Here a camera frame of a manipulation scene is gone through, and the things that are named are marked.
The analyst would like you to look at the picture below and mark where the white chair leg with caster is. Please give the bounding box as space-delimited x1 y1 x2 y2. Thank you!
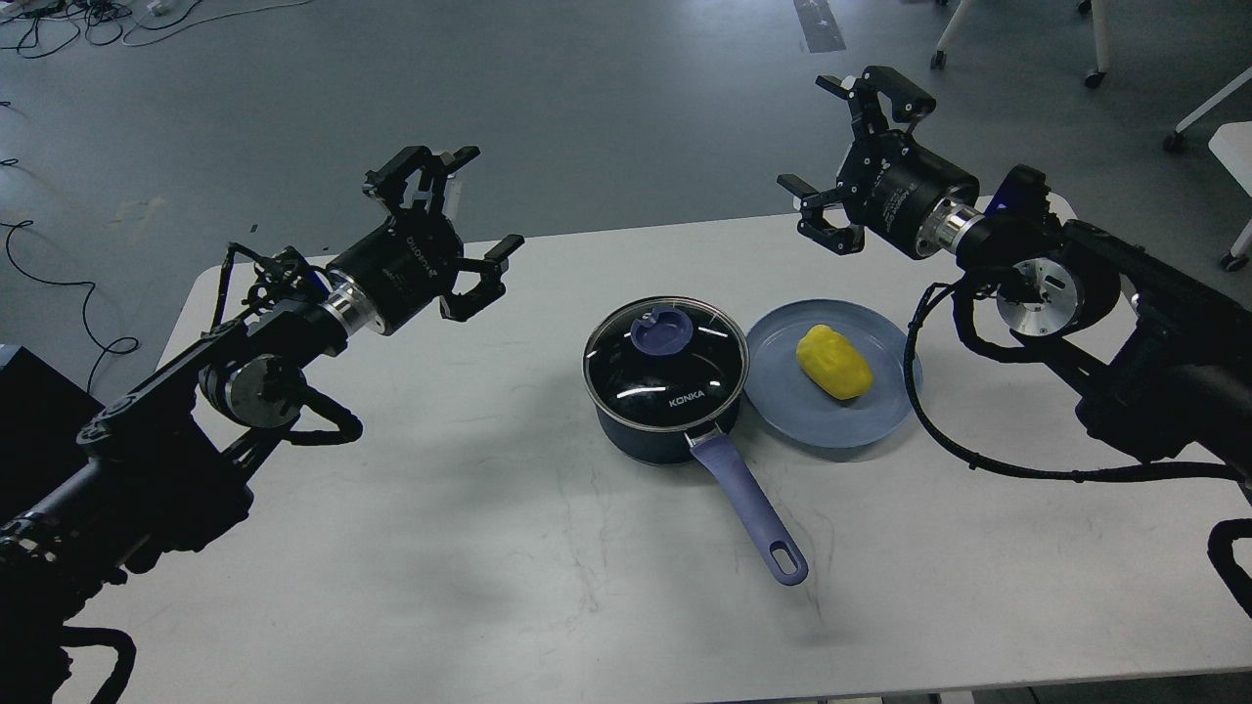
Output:
929 0 1111 90

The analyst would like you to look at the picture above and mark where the tangled cables top left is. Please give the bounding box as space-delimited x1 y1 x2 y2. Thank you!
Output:
0 0 314 60

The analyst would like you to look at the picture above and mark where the yellow potato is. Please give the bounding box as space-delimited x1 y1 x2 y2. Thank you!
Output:
795 324 873 402

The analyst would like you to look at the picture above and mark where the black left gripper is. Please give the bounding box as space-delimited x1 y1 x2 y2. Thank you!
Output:
326 147 526 334

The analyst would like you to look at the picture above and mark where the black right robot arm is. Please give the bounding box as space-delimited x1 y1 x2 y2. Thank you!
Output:
777 66 1249 487

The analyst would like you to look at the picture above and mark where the dark blue saucepan purple handle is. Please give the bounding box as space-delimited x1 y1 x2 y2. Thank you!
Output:
582 294 809 588

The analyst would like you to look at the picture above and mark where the glass pot lid purple knob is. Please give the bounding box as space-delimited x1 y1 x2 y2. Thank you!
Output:
583 296 750 431

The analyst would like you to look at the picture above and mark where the blue grey round plate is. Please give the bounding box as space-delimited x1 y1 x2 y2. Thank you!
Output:
746 299 913 450

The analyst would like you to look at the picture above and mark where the black floor cable left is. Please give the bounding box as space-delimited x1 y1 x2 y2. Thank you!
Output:
0 220 141 395

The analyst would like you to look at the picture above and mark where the white chair leg right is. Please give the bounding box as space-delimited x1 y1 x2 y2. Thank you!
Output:
1161 66 1251 154

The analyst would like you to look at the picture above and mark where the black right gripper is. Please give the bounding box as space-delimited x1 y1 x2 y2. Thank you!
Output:
777 66 980 261

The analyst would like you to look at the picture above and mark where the white table right edge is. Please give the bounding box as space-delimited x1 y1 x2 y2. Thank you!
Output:
1208 122 1252 273

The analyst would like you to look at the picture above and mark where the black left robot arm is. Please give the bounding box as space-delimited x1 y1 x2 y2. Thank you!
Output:
3 147 523 703

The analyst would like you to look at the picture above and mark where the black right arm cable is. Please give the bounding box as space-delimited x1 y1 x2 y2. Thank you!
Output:
901 282 1252 619

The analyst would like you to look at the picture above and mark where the black box left edge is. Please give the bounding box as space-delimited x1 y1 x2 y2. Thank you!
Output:
1 344 101 520

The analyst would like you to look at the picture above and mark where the grey floor tape strip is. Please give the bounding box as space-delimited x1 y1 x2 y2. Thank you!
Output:
791 0 848 54

